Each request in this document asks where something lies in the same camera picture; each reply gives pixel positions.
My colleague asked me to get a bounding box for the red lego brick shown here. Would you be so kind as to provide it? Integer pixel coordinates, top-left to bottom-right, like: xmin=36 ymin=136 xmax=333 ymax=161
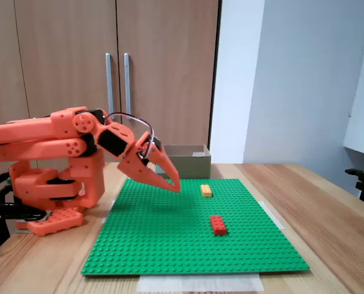
xmin=210 ymin=215 xmax=228 ymax=236

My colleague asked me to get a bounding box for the open cardboard box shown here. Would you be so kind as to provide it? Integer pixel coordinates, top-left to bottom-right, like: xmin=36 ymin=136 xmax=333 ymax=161
xmin=154 ymin=143 xmax=212 ymax=180

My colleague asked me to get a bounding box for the green lego baseplate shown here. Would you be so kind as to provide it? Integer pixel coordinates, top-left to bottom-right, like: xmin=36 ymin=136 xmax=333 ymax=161
xmin=80 ymin=178 xmax=310 ymax=276

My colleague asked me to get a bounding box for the masking tape strip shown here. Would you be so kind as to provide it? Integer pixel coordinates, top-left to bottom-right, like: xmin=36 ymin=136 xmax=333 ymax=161
xmin=138 ymin=273 xmax=265 ymax=293
xmin=101 ymin=199 xmax=117 ymax=224
xmin=262 ymin=200 xmax=286 ymax=231

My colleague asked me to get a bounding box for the wooden cabinet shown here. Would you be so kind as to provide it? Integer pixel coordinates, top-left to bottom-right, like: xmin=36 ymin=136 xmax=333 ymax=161
xmin=0 ymin=0 xmax=222 ymax=163

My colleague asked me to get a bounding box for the white panel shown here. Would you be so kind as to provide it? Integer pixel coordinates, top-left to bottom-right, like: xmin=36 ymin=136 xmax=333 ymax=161
xmin=342 ymin=0 xmax=364 ymax=157

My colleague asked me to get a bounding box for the gripper servo cable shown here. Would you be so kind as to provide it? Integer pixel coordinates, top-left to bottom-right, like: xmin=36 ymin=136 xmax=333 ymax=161
xmin=103 ymin=111 xmax=157 ymax=160

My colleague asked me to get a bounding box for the metal cabinet handle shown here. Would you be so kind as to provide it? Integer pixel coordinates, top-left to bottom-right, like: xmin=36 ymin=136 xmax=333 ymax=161
xmin=124 ymin=53 xmax=133 ymax=116
xmin=105 ymin=53 xmax=115 ymax=116

